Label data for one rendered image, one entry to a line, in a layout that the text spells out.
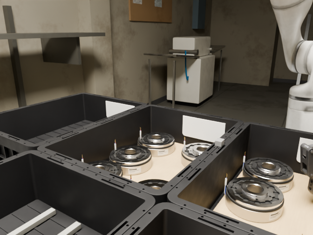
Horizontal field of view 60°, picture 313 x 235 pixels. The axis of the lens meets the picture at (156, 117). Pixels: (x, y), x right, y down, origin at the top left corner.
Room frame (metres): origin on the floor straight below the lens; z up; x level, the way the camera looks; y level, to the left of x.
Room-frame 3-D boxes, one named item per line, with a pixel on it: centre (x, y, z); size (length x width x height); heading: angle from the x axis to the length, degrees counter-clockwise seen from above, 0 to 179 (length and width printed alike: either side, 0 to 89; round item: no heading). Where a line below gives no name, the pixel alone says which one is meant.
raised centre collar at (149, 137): (0.70, 0.00, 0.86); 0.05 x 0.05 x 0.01
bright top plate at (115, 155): (0.61, 0.06, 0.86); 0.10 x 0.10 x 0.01
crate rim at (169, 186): (0.57, 0.01, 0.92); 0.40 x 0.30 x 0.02; 146
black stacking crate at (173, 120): (0.57, 0.01, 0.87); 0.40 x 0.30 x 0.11; 146
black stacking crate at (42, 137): (0.74, 0.26, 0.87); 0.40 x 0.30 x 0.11; 146
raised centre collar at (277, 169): (0.53, -0.25, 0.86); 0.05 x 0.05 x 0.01
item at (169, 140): (0.70, 0.00, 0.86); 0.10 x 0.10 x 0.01
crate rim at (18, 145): (0.74, 0.26, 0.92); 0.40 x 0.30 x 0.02; 146
